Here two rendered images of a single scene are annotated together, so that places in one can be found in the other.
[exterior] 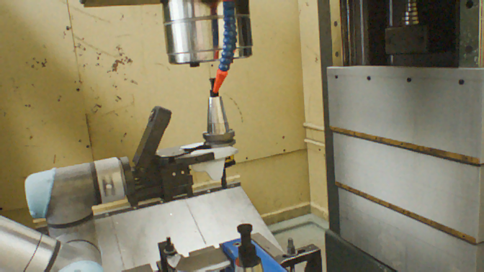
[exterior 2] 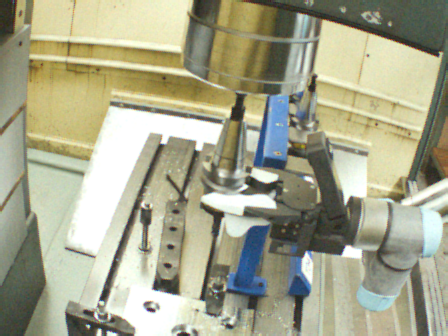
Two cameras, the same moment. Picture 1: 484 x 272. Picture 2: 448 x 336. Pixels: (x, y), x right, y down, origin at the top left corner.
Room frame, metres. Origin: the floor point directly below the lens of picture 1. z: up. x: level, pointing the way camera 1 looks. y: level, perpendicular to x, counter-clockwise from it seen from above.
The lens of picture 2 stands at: (1.34, 0.30, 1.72)
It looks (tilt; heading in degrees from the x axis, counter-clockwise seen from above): 32 degrees down; 204
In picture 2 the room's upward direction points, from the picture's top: 11 degrees clockwise
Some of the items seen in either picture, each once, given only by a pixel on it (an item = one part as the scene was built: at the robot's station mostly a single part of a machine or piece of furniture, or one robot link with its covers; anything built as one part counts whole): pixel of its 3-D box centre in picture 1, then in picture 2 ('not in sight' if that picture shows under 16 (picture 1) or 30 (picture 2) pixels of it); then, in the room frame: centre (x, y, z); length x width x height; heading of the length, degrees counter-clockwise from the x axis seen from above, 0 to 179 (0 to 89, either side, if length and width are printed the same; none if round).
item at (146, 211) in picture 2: not in sight; (145, 226); (0.57, -0.20, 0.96); 0.03 x 0.03 x 0.13
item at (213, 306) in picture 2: not in sight; (215, 297); (0.66, 0.02, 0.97); 0.13 x 0.03 x 0.15; 23
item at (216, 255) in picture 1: (202, 263); (304, 167); (0.51, 0.07, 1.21); 0.07 x 0.05 x 0.01; 113
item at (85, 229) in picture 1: (75, 248); (385, 271); (0.65, 0.30, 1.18); 0.11 x 0.08 x 0.11; 22
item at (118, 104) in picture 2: not in sight; (222, 220); (0.18, -0.21, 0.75); 0.89 x 0.70 x 0.26; 113
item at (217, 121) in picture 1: (216, 114); (232, 140); (0.78, 0.05, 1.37); 0.04 x 0.04 x 0.07
